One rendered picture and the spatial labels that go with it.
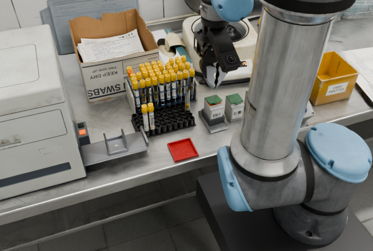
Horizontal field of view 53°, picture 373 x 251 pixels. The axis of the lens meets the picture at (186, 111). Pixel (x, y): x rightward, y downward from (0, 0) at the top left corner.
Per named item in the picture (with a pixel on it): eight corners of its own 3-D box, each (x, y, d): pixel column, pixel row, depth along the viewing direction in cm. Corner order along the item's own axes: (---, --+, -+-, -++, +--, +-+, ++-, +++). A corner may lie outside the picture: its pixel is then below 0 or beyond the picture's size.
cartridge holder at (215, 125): (210, 134, 107) (211, 125, 105) (198, 114, 113) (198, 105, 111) (227, 129, 109) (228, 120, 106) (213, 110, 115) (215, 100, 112)
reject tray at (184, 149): (175, 162, 99) (175, 160, 99) (167, 145, 104) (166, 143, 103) (198, 156, 101) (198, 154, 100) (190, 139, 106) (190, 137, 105)
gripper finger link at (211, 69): (206, 79, 107) (207, 51, 101) (215, 91, 103) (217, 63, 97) (196, 81, 106) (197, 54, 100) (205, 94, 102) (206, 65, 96)
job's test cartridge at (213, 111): (210, 125, 108) (211, 108, 104) (203, 114, 111) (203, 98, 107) (222, 121, 109) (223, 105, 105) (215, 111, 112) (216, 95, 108)
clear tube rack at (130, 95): (134, 116, 113) (132, 98, 108) (126, 96, 120) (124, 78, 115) (197, 101, 118) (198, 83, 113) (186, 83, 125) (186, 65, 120)
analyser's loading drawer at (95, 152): (71, 173, 94) (66, 159, 90) (67, 154, 99) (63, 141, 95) (150, 152, 99) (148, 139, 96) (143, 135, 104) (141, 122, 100)
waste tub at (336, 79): (313, 107, 116) (321, 81, 109) (292, 81, 125) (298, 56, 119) (351, 98, 119) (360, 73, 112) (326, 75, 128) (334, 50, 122)
